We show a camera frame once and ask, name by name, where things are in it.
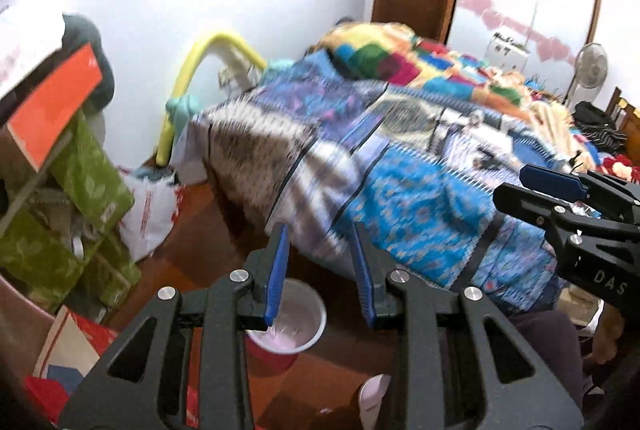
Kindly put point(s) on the white appliance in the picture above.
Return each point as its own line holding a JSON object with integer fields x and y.
{"x": 507, "y": 53}

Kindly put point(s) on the dark round hat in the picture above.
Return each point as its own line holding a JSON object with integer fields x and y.
{"x": 100, "y": 75}

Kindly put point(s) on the pink plastic basin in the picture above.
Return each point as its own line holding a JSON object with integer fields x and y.
{"x": 20, "y": 325}

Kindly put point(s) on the red plush toy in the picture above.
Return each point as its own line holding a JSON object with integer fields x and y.
{"x": 620, "y": 168}

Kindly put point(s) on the person's leg in purple trousers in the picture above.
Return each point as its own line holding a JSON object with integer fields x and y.
{"x": 547, "y": 350}

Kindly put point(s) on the colourful checked quilt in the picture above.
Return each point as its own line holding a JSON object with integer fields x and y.
{"x": 400, "y": 55}

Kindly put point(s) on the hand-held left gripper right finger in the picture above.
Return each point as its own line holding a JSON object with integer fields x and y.
{"x": 361, "y": 280}

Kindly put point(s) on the pink slipper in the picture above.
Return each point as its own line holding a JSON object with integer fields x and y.
{"x": 372, "y": 400}

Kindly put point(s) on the blue patchwork blanket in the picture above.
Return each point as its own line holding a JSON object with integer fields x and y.
{"x": 400, "y": 190}

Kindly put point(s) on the grey metal frame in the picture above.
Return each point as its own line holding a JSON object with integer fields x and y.
{"x": 30, "y": 195}

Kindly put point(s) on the red and white paper bag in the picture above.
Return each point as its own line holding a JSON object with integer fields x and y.
{"x": 70, "y": 340}

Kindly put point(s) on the white plastic bag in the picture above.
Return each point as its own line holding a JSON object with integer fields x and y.
{"x": 147, "y": 215}

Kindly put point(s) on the teal rail clamp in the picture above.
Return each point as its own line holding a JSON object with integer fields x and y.
{"x": 180, "y": 108}

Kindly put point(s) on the wooden chair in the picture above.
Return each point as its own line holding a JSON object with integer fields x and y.
{"x": 627, "y": 120}

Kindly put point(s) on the orange flat box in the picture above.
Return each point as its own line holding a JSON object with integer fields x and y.
{"x": 55, "y": 105}

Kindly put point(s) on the person's right hand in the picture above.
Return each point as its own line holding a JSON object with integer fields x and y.
{"x": 609, "y": 335}

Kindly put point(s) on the red bin with white liner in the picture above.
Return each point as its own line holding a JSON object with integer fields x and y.
{"x": 302, "y": 322}

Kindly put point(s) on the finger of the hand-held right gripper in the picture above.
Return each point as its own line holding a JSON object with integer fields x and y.
{"x": 550, "y": 180}
{"x": 530, "y": 205}

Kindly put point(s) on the white standing fan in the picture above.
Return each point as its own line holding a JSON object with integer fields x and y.
{"x": 591, "y": 65}

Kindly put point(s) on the black striped clothing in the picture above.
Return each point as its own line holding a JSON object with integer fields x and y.
{"x": 595, "y": 123}

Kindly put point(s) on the yellow bed rail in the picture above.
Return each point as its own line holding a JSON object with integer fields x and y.
{"x": 187, "y": 65}

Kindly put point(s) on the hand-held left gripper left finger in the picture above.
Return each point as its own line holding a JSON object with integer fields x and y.
{"x": 276, "y": 280}

